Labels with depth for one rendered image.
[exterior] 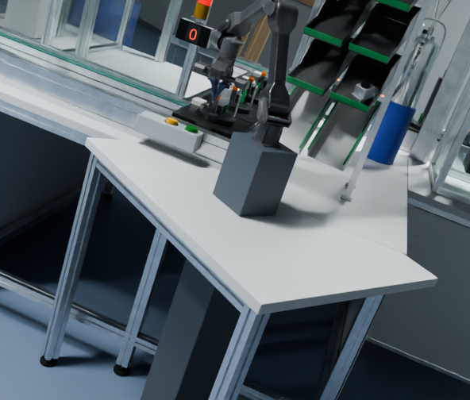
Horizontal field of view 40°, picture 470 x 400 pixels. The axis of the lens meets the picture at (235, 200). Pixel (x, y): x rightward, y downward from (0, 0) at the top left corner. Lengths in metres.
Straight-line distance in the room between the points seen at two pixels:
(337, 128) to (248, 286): 0.88
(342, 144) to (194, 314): 0.73
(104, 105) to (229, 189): 0.59
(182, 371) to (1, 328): 0.81
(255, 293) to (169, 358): 0.72
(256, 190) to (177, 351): 0.60
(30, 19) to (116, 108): 1.04
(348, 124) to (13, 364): 1.42
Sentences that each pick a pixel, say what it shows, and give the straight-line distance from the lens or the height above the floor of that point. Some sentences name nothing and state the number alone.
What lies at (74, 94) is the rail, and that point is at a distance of 2.24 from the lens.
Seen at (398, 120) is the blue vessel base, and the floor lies 1.07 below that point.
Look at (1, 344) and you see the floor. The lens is 2.50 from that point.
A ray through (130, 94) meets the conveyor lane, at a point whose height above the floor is 0.92.
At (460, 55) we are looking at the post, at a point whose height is 1.39.
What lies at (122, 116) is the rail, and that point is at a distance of 2.17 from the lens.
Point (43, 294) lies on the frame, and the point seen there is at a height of 0.18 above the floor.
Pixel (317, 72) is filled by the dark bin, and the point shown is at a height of 1.24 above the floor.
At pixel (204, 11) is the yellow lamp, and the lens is 2.33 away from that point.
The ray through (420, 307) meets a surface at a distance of 2.89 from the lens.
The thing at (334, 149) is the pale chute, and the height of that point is 1.03.
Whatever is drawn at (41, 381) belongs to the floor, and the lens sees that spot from 2.37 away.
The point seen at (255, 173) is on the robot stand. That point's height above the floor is 1.00.
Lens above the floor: 1.53
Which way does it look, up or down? 21 degrees down
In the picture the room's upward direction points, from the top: 19 degrees clockwise
